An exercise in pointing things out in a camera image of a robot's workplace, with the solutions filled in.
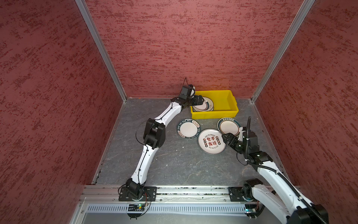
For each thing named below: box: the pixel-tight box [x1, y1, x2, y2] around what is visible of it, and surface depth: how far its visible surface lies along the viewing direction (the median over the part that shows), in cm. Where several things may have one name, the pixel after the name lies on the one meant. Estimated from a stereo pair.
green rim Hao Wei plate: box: [176, 118, 201, 140], surface depth 103 cm
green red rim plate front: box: [192, 96, 214, 112], surface depth 112 cm
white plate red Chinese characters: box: [197, 128, 227, 155], surface depth 96 cm
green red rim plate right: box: [217, 117, 242, 137], surface depth 106 cm
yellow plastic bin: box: [190, 89, 240, 120], surface depth 114 cm
